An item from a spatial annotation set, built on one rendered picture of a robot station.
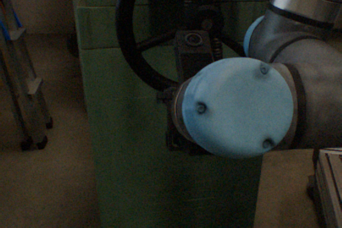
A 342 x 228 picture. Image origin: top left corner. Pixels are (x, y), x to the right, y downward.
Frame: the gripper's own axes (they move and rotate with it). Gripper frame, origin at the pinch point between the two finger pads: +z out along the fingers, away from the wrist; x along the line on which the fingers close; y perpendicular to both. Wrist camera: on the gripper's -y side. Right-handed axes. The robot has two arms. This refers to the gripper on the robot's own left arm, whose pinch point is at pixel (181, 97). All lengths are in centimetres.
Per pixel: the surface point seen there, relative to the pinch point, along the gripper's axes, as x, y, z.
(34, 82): -52, -13, 117
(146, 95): -4.6, -1.6, 25.8
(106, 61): -13.2, -9.0, 21.3
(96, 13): -14.6, -18.2, 16.2
